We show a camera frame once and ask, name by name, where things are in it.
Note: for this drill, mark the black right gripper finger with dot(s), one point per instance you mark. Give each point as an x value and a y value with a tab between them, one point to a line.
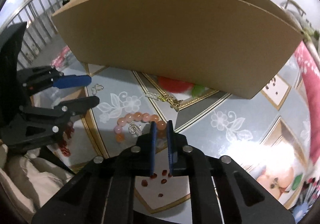
78	106

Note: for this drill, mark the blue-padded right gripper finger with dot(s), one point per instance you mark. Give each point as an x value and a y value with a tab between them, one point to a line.
71	81

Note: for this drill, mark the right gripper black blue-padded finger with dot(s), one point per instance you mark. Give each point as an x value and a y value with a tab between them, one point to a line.
221	191
102	192

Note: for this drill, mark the silver butterfly charm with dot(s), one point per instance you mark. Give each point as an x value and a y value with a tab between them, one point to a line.
96	88

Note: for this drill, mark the metal window railing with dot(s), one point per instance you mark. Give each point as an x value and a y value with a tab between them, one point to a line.
41	42

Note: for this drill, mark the brown cardboard box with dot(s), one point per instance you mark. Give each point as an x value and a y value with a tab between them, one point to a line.
235	46

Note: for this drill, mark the pink floral blanket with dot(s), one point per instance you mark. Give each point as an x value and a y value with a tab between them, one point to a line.
310	75

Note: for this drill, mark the wooden chair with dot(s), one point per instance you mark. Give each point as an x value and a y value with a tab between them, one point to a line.
293	6

